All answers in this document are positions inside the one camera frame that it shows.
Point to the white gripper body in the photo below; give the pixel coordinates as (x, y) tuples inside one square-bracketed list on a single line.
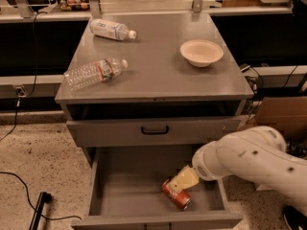
[(204, 164)]

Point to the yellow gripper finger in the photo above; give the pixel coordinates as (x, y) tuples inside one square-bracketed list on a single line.
[(185, 179)]

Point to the red coke can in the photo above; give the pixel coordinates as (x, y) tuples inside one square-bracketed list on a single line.
[(177, 195)]

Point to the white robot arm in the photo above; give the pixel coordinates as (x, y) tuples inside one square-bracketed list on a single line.
[(256, 154)]

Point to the grey top drawer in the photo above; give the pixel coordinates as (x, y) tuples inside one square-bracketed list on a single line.
[(118, 133)]

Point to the open grey middle drawer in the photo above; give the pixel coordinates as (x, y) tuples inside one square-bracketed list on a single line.
[(126, 193)]

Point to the grey drawer cabinet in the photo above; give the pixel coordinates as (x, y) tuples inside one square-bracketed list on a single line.
[(159, 83)]

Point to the cardboard box with items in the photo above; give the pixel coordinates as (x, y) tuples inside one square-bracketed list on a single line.
[(288, 115)]

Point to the black shoe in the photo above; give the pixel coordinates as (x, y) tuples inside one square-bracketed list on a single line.
[(294, 219)]

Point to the white paper bowl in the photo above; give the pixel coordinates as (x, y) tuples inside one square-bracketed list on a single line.
[(201, 53)]

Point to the clear crushed plastic bottle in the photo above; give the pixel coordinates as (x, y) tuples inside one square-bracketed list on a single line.
[(101, 70)]

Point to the black bar on floor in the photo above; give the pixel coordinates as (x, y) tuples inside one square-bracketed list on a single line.
[(43, 199)]

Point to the white labelled plastic bottle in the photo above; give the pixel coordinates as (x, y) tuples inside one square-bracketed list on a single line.
[(111, 30)]

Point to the black drawer handle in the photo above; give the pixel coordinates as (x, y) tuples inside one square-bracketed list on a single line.
[(162, 131)]

